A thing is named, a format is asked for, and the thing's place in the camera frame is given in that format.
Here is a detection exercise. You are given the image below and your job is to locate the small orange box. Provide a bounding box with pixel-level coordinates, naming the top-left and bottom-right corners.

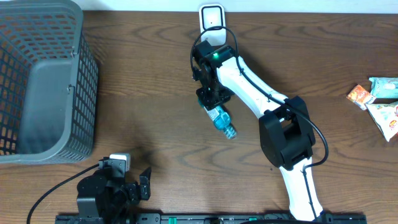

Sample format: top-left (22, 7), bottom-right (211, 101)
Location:
top-left (346, 85), bottom-right (376, 110)

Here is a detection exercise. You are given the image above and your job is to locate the white barcode scanner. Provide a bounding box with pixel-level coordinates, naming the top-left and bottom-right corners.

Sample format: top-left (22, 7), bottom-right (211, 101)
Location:
top-left (199, 4), bottom-right (226, 46)

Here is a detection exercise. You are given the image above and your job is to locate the grey plastic mesh basket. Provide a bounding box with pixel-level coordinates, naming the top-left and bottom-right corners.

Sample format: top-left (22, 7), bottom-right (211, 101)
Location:
top-left (1, 1), bottom-right (99, 164)

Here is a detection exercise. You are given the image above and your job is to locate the yellow wet wipes packet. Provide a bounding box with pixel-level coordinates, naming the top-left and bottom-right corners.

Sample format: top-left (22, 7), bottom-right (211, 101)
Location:
top-left (366, 102), bottom-right (397, 142)

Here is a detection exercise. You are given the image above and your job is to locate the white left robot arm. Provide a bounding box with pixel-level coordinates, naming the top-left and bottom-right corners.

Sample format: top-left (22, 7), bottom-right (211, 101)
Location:
top-left (76, 153), bottom-right (152, 223)

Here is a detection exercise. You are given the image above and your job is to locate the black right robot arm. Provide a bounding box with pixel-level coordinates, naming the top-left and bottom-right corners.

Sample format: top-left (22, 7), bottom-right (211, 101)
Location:
top-left (192, 41), bottom-right (323, 221)

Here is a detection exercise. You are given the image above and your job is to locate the light blue tissue pack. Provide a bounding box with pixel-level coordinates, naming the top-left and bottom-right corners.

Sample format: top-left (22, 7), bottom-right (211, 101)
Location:
top-left (369, 77), bottom-right (397, 99)

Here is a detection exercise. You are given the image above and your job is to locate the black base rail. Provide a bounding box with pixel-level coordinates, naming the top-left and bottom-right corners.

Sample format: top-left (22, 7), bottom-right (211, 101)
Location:
top-left (55, 212), bottom-right (368, 224)

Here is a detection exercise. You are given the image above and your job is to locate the blue Listerine mouthwash bottle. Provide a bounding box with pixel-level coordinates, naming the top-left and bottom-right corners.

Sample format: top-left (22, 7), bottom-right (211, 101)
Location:
top-left (199, 101), bottom-right (237, 139)

